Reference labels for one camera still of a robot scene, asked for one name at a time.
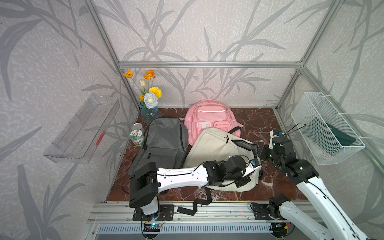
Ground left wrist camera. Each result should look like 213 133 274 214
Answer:
245 158 262 179

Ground clear acrylic wall shelf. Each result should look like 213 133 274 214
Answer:
43 94 121 164

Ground pink backpack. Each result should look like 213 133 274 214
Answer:
182 99 243 146

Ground red marker on shelf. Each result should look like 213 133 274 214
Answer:
95 131 106 146

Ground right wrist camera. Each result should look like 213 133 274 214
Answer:
269 130 284 149

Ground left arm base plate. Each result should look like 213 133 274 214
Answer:
133 204 175 222

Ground grey backpack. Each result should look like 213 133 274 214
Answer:
129 117 189 176

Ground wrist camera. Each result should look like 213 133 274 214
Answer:
245 158 262 179
269 130 284 149

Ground white wire mesh basket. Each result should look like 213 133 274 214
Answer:
291 92 366 165

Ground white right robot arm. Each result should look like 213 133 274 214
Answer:
259 135 369 240

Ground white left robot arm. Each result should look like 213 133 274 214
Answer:
129 155 261 216

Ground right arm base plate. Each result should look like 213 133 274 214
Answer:
250 203 272 220

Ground beige backpack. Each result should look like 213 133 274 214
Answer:
176 127 262 216

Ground green box in basket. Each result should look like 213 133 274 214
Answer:
302 117 359 156

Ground sunflower label plastic can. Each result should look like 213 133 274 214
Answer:
130 130 145 147

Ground blue glass vase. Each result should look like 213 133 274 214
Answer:
140 101 160 118

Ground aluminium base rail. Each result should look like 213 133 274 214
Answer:
86 201 331 225

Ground artificial flower bouquet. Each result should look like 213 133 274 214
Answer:
122 69 163 110

